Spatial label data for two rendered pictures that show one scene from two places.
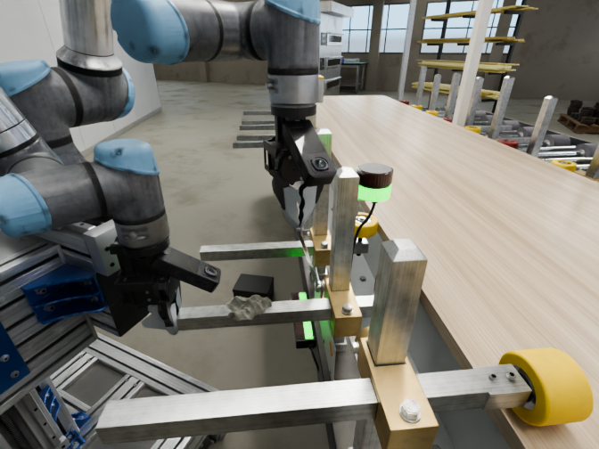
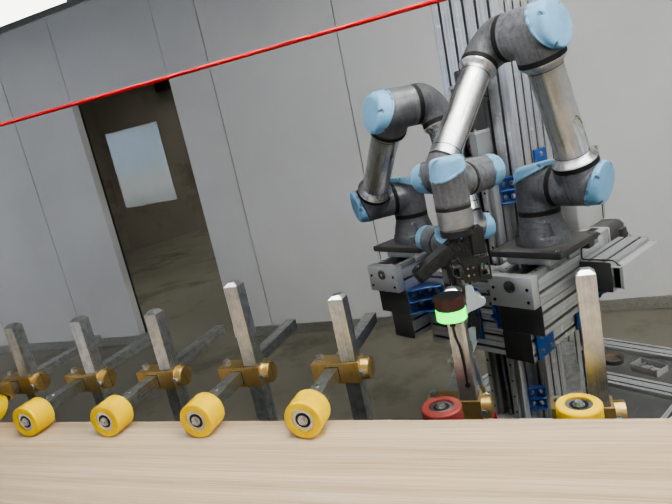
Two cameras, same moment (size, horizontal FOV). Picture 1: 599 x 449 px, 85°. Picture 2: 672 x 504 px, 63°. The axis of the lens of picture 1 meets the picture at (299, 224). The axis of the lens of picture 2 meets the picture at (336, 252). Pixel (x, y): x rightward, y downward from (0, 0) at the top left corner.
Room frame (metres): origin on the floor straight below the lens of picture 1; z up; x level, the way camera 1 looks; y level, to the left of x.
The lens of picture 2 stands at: (0.81, -1.12, 1.46)
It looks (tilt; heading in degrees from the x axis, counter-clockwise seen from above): 12 degrees down; 117
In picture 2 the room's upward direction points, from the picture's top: 12 degrees counter-clockwise
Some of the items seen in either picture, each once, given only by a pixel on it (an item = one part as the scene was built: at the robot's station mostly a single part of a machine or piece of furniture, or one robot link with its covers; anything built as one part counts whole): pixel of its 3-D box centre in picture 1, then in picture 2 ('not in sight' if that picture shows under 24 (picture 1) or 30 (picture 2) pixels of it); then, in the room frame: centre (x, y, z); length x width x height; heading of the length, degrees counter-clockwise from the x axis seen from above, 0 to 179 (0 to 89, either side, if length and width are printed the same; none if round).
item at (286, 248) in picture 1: (285, 249); (574, 390); (0.72, 0.04, 0.82); 0.43 x 0.03 x 0.04; 95
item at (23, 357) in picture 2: not in sight; (38, 399); (-0.72, -0.20, 0.89); 0.03 x 0.03 x 0.48; 5
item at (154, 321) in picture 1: (159, 322); not in sight; (0.43, 0.25, 0.86); 0.06 x 0.03 x 0.09; 96
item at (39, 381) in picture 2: not in sight; (26, 382); (-0.75, -0.20, 0.95); 0.13 x 0.06 x 0.05; 5
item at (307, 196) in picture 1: (301, 200); (472, 303); (0.54, 0.00, 1.05); 0.06 x 0.03 x 0.09; 25
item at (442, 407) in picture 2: not in sight; (445, 429); (0.49, -0.18, 0.85); 0.08 x 0.08 x 0.11
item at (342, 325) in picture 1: (341, 301); (460, 407); (0.50, -0.08, 0.85); 0.13 x 0.06 x 0.05; 5
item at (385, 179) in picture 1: (374, 175); (449, 301); (0.52, -0.13, 1.10); 0.06 x 0.06 x 0.02
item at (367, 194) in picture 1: (373, 188); (451, 312); (0.52, -0.13, 1.08); 0.06 x 0.06 x 0.02
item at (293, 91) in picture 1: (291, 90); (454, 219); (0.53, 0.01, 1.24); 0.08 x 0.08 x 0.05
